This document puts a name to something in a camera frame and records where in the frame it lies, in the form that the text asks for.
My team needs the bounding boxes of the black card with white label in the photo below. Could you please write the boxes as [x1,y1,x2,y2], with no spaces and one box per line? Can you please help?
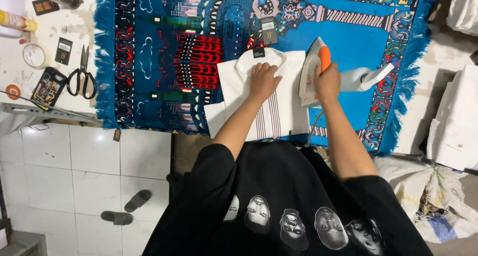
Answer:
[55,37,73,66]

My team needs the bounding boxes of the blue patterned prayer rug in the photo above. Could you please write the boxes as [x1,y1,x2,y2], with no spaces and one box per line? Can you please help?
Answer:
[93,0,437,156]

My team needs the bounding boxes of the grey slipper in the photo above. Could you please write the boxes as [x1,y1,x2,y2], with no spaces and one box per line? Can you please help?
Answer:
[124,190,152,213]
[100,210,134,226]

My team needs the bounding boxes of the small pile of white garments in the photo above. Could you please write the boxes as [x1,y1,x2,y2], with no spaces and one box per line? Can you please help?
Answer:
[446,0,478,36]

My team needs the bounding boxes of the person's right hand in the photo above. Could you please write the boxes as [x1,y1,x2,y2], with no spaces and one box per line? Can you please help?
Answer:
[313,62,341,104]

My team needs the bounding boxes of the white iron with orange handle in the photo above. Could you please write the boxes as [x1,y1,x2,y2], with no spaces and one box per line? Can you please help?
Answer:
[299,37,332,108]

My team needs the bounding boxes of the clear tape roll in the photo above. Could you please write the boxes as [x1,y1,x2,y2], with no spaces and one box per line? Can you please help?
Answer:
[22,43,51,69]

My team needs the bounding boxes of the person's left hand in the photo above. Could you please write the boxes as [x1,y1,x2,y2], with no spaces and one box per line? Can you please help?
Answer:
[249,62,283,102]

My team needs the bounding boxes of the white striped garment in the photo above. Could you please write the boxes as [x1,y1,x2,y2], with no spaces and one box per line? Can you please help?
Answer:
[203,48,310,142]

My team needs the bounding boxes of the phone with patterned case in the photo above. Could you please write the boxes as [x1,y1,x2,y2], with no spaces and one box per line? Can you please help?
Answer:
[31,66,68,108]

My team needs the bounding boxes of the black scissors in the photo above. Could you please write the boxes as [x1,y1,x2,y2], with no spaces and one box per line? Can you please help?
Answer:
[66,44,97,100]

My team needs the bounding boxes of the grey iron cord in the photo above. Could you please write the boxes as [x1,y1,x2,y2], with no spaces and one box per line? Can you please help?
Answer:
[305,110,325,147]

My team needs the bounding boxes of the orange round disc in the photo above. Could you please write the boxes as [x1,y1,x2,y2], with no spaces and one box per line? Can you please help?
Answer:
[5,84,22,101]

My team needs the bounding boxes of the large stack of white garments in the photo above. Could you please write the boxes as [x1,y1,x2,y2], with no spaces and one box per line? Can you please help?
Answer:
[426,64,478,172]

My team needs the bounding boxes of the black hang tag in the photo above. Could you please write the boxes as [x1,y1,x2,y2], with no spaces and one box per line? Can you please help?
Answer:
[259,16,279,46]

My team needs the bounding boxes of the dark brown card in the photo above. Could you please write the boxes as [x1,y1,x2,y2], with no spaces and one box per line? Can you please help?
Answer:
[32,0,60,16]

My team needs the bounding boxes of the white plastic bottle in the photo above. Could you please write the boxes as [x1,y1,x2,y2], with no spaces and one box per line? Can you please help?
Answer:
[339,61,396,93]

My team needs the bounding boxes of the yellow spray can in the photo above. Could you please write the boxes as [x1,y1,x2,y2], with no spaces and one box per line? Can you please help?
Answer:
[0,10,38,33]

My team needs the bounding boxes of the white woven sack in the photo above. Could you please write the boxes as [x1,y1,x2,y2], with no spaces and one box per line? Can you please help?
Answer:
[373,155,478,245]

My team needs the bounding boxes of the grey concrete block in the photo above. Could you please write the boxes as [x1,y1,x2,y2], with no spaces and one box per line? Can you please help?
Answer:
[0,230,48,256]

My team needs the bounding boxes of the person's black printed shirt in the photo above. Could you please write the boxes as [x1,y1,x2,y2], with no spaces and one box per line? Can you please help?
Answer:
[142,140,434,256]

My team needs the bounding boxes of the grey metal rack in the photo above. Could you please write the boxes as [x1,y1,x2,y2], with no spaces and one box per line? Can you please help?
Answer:
[0,90,103,129]

